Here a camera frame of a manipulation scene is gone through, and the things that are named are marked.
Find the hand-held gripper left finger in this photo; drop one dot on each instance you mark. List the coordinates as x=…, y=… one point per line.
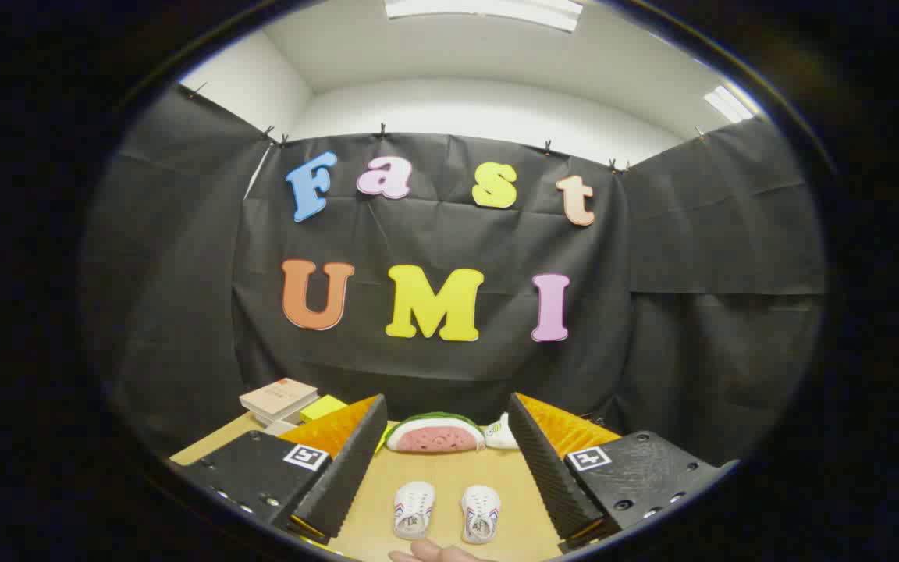
x=344, y=476

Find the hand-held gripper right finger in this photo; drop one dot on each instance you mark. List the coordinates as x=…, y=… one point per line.
x=551, y=476

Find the white canvas shoe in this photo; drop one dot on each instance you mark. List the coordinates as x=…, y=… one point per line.
x=481, y=513
x=414, y=509

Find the white plush toy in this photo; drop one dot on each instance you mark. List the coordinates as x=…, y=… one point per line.
x=501, y=434

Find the yellow book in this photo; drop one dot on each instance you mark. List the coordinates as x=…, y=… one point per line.
x=323, y=407

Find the grey book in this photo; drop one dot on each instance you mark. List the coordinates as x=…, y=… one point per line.
x=279, y=427

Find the watermelon slice plush toy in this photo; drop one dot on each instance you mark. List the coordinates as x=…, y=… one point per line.
x=434, y=437

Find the beige book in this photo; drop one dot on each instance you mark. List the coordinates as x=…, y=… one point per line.
x=278, y=396

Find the black backdrop cloth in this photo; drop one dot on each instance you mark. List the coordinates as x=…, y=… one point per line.
x=434, y=230

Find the small ceiling light panel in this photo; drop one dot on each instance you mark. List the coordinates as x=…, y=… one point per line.
x=728, y=104

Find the long ceiling light panel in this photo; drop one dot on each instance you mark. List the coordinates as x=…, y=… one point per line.
x=488, y=11

